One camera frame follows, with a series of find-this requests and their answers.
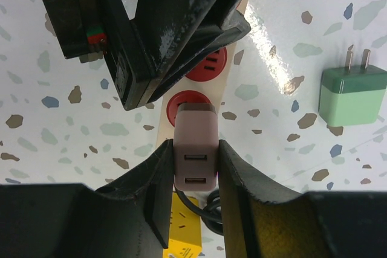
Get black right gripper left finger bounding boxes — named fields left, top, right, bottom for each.
left=1, top=140, right=174, bottom=257

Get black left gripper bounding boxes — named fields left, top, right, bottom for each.
left=43, top=0, right=155, bottom=104

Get green USB charger plug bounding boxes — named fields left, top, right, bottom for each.
left=318, top=49, right=386, bottom=127

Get yellow cube socket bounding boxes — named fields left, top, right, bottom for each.
left=163, top=192, right=202, bottom=258

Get black power cable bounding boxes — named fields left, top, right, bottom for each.
left=175, top=187, right=225, bottom=236

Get beige power strip red sockets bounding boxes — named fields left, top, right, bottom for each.
left=154, top=0, right=252, bottom=194

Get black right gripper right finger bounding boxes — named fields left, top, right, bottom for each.
left=218, top=140, right=386, bottom=257

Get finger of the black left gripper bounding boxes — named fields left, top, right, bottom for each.
left=122, top=0, right=250, bottom=111

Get pink brown USB charger plug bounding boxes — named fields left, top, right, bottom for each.
left=173, top=103, right=219, bottom=192

